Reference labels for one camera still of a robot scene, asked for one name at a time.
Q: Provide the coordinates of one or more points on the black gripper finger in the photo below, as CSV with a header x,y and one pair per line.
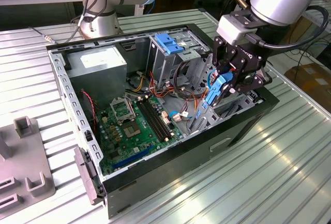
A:
x,y
221,53
254,83

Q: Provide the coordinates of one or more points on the hard disk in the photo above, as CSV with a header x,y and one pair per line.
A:
x,y
216,92

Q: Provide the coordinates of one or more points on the grey metal disk bay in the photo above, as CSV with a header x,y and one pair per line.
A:
x,y
207,120

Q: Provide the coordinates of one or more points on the blue plastic drive latch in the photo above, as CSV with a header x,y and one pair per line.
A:
x,y
169,44

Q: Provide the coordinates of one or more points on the large brown cardboard box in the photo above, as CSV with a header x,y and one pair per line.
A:
x,y
310,79

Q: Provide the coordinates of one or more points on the grey metal drive cage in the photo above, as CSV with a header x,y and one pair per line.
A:
x,y
165,66

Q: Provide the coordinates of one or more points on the metal slat side table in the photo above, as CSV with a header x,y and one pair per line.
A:
x,y
323,19

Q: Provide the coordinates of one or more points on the black RAM slot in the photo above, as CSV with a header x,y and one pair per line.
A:
x,y
160,118
153,120
150,121
157,119

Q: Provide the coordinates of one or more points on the black open PC case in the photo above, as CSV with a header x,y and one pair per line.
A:
x,y
181,162

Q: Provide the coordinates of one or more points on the grey power supply unit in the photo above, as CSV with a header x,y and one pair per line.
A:
x,y
98,79

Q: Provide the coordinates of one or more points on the green motherboard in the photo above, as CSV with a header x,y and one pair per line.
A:
x,y
134,146

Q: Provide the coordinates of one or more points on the blue expansion slot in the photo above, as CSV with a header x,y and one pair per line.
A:
x,y
132,158

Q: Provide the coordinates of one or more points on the grey plastic panel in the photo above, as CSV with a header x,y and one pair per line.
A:
x,y
86,177

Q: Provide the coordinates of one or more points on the grey parts rack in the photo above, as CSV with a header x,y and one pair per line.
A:
x,y
26,156

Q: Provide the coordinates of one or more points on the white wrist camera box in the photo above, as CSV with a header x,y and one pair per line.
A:
x,y
230,28

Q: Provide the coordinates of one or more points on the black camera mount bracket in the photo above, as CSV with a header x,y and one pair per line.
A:
x,y
241,15

